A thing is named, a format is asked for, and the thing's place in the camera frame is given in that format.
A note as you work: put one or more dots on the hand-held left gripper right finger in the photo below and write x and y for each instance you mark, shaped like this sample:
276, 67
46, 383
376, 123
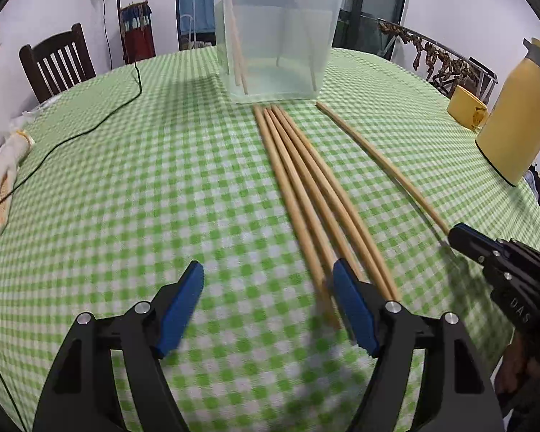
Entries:
355, 310

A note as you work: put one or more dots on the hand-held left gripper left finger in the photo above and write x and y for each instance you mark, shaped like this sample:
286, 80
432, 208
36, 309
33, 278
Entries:
182, 310

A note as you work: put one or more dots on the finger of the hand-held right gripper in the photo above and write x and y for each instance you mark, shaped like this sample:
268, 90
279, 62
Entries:
470, 243

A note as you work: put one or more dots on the clear plastic container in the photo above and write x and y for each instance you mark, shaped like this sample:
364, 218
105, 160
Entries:
270, 45

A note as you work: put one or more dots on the person's right hand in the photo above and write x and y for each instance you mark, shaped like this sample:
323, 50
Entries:
513, 369

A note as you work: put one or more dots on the yellow thermos jug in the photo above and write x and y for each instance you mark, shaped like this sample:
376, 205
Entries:
513, 117

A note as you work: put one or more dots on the yellow mug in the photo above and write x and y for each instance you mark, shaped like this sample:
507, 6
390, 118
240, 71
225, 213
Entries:
463, 105

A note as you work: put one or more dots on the green checked tablecloth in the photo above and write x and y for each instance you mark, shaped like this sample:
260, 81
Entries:
162, 166

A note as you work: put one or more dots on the ornate metal chair back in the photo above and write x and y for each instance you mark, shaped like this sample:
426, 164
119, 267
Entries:
432, 56

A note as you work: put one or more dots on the white work glove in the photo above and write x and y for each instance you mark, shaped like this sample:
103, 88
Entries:
9, 157

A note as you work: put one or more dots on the dark sliding glass door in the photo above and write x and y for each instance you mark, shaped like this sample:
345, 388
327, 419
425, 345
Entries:
373, 9

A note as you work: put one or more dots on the red tasselled stand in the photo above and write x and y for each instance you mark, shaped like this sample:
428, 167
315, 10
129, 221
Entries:
137, 36

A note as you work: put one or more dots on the dark wooden chair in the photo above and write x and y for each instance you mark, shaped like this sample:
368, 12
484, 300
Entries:
36, 67

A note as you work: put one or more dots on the blue curtain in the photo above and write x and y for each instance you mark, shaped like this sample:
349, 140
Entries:
198, 4

